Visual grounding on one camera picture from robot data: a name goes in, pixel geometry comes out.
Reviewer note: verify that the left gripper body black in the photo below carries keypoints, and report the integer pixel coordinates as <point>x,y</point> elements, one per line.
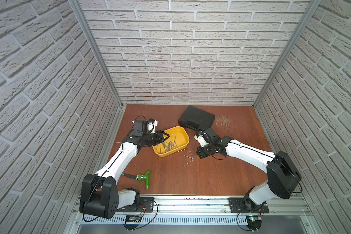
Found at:
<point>155,137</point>

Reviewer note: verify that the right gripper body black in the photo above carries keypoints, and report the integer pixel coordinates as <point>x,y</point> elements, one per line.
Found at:
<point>204,151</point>

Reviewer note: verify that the yellow plastic storage box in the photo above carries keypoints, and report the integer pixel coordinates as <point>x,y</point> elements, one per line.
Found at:
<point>177,141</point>

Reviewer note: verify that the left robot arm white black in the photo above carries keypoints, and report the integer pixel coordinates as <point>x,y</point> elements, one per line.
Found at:
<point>100,196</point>

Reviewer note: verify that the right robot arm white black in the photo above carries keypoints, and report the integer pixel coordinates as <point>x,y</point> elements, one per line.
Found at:
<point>282,174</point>

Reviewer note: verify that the black plastic tool case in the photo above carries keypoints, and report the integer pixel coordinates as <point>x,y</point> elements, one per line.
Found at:
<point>196,119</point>

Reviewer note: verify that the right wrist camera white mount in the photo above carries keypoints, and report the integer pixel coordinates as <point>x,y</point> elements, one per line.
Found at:
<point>200,137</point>

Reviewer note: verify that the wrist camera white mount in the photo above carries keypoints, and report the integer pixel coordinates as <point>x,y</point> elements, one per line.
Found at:
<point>200,137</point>
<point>151,125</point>

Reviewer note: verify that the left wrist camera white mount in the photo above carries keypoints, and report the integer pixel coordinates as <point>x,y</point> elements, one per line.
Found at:
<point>151,125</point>

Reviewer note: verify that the left aluminium corner post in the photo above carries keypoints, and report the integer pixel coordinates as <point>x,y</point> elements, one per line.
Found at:
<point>77,8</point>

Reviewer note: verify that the aluminium corner post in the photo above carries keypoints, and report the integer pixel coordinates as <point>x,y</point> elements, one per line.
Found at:
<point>309,12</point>
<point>77,8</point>

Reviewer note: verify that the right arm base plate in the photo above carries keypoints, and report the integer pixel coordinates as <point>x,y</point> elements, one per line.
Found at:
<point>242,205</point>

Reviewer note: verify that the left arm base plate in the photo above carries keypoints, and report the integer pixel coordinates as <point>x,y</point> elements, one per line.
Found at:
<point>144,204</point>

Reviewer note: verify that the aluminium front rail frame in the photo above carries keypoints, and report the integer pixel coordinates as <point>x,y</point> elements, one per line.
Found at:
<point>206,210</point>

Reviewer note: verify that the left controller board with cable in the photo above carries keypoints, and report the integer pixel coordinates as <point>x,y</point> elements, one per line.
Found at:
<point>132,222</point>

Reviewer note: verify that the controller board with cable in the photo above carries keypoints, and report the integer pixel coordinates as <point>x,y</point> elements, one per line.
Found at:
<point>254,223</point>
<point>132,222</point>

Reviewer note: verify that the right controller board with cable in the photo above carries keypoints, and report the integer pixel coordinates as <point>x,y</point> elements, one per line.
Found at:
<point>254,223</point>

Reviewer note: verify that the right aluminium corner post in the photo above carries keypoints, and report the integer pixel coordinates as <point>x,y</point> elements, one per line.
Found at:
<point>309,12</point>

